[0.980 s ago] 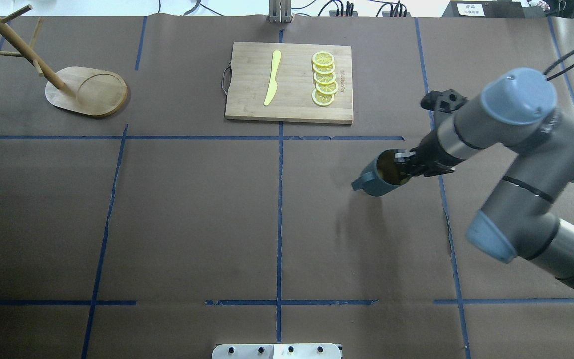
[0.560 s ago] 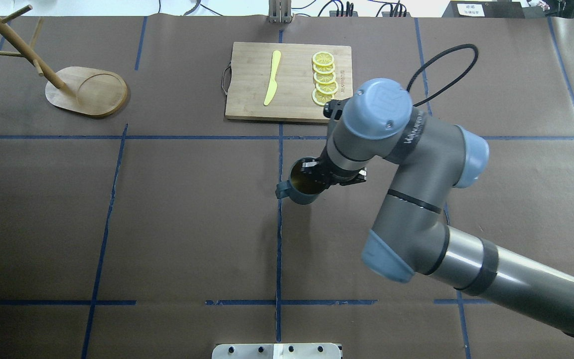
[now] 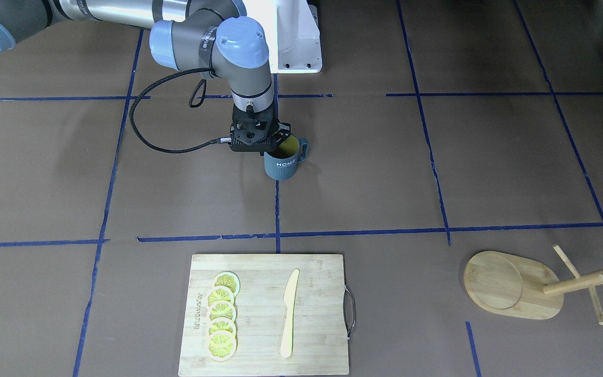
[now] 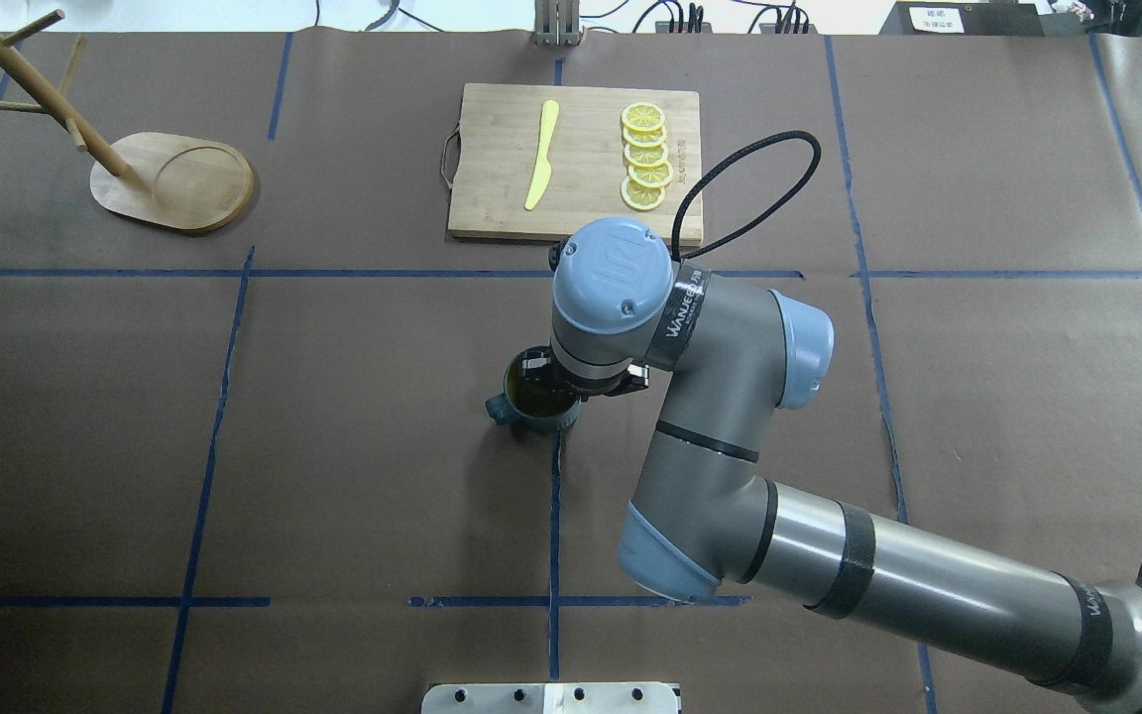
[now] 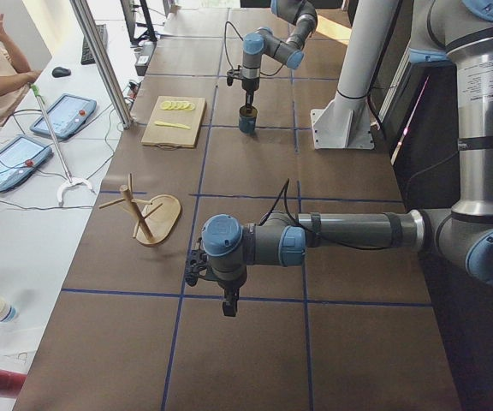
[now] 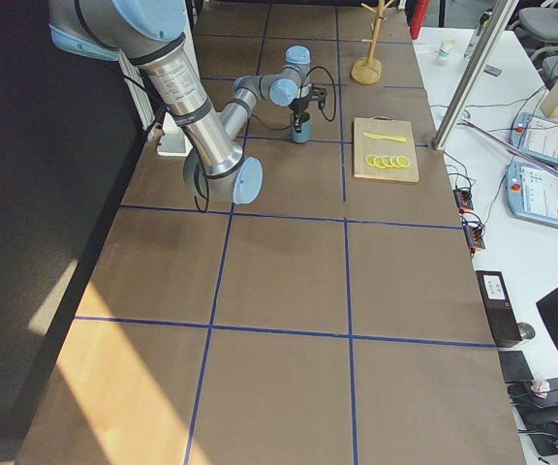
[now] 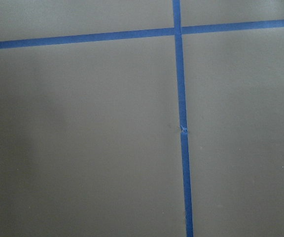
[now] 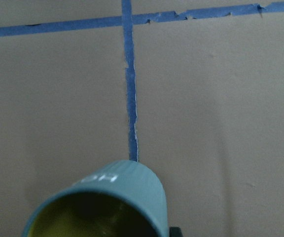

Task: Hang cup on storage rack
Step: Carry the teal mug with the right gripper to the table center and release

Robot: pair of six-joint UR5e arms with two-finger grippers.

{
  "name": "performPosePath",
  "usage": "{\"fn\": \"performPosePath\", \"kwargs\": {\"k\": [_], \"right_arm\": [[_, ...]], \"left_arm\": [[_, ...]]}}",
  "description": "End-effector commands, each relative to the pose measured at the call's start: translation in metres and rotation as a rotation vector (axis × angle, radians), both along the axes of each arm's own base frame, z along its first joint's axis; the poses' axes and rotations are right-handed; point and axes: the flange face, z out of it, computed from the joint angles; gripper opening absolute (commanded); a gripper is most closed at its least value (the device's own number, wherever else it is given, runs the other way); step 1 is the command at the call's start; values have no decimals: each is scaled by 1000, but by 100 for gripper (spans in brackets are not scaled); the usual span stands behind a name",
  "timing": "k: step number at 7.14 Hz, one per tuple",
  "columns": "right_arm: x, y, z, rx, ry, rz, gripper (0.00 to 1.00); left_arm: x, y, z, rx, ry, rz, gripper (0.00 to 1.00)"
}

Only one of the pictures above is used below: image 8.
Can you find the teal mug yellow inside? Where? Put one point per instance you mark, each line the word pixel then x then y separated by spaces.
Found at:
pixel 122 199

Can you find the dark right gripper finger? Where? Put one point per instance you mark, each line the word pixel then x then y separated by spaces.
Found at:
pixel 175 232

